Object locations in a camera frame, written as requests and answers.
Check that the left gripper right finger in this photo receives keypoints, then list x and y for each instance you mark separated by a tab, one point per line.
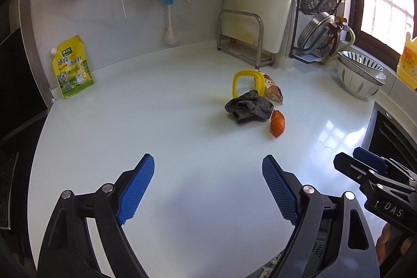
331	237

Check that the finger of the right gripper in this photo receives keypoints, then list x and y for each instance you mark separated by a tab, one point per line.
370	159

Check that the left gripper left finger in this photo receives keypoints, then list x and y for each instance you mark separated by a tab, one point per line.
67	250

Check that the orange peel piece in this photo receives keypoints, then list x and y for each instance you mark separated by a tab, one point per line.
278	123

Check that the red white snack wrapper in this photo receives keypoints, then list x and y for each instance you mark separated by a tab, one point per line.
272	92

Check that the dark grey rag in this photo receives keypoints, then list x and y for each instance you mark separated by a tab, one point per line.
250	107

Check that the black kitchen sink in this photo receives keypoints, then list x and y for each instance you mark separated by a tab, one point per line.
387	138

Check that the yellow oil bottle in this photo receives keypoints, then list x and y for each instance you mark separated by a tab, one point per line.
406	68

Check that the black pot lid rack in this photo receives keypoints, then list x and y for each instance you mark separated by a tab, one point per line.
303	20

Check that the steel pot lid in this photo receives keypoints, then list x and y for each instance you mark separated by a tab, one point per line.
310	36

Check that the steel cutting board rack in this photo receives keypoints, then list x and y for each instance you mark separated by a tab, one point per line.
246	47

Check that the yellow green seasoning pouch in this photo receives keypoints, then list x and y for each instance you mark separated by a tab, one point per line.
71	68

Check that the blue white bottle brush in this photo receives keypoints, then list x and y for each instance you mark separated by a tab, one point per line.
169	36

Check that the gas valve with hose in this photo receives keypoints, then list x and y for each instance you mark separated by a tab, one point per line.
340	37

